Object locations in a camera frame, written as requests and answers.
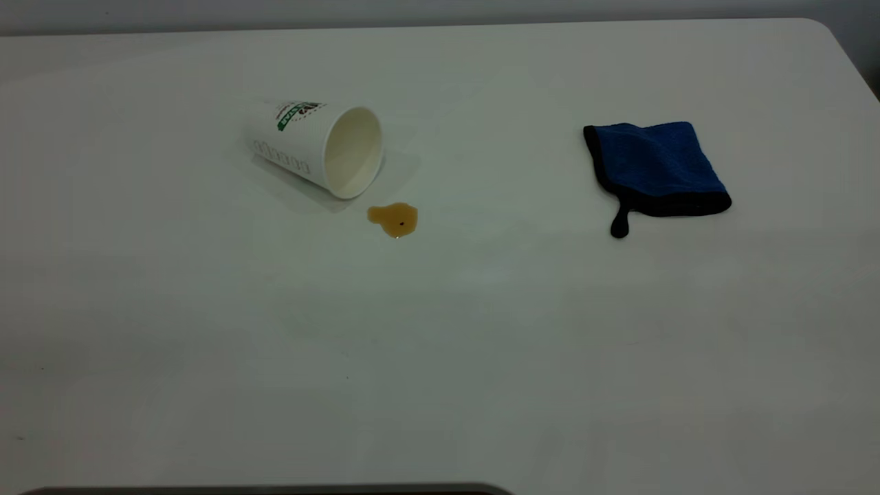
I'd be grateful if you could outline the blue cloth black trim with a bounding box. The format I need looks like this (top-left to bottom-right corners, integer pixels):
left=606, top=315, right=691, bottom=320
left=583, top=122, right=733, bottom=239

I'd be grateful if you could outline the brown liquid spill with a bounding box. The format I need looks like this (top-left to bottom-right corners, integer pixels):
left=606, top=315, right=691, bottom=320
left=366, top=202, right=419, bottom=239

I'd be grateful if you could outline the white paper cup green print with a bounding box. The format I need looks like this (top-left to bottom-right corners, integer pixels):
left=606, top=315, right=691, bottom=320
left=245, top=100, right=385, bottom=201

